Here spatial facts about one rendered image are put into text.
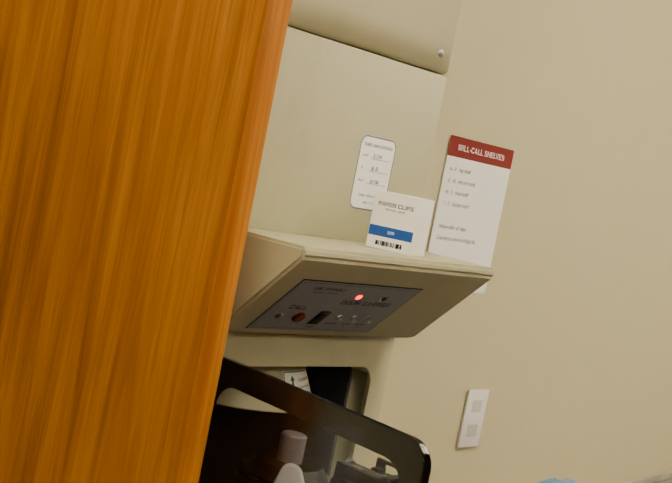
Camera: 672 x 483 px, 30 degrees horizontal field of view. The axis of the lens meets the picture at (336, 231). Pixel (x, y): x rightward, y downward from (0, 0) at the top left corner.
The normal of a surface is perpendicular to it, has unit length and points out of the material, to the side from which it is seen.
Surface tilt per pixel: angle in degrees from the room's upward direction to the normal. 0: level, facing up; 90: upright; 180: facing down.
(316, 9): 90
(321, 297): 135
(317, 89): 90
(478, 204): 90
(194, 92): 90
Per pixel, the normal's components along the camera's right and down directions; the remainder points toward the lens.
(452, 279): 0.39, 0.82
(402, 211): -0.36, -0.02
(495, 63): 0.75, 0.18
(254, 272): -0.63, -0.08
